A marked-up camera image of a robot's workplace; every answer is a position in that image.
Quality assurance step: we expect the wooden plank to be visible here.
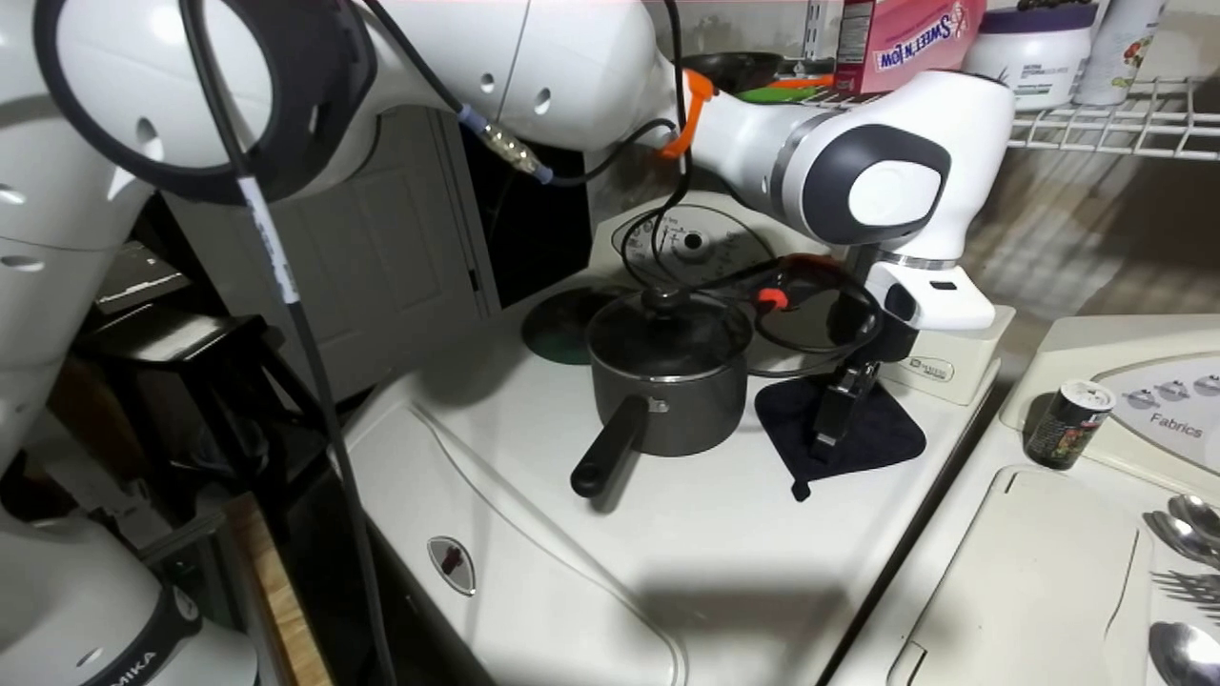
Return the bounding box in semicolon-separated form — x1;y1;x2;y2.
233;490;336;686

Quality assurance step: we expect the white dryer machine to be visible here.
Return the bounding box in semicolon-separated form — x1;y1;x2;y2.
833;313;1220;686

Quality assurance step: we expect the black stool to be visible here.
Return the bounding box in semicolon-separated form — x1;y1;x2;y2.
77;307;324;539

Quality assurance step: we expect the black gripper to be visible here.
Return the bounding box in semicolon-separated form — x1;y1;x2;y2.
807;277;922;452

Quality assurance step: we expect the silver fork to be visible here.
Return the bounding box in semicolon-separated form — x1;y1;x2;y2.
1149;563;1220;616

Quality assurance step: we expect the white panel door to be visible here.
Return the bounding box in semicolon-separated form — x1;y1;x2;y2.
160;108;504;405

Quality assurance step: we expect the white washing machine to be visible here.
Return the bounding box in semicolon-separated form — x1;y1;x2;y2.
324;187;1023;686

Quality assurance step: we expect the black saucepan with handle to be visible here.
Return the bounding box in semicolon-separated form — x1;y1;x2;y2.
570;285;760;504

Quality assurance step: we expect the pink sweetener box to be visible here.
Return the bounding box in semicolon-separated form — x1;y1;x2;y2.
834;0;993;98

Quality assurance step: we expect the tall white spray bottle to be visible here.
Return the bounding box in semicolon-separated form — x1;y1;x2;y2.
1070;0;1168;114

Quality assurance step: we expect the large silver spoon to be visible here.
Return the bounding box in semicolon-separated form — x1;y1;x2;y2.
1144;616;1220;686

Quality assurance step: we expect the white tub purple lid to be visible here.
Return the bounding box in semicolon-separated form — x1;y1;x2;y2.
959;0;1107;119

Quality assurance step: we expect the white wire shelf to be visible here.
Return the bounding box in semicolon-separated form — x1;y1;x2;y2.
1004;76;1220;166

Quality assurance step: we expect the small dark jar white lid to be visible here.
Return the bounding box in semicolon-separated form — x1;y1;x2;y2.
1023;375;1121;478

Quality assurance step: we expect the flat black box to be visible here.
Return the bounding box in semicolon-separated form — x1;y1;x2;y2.
68;240;196;320

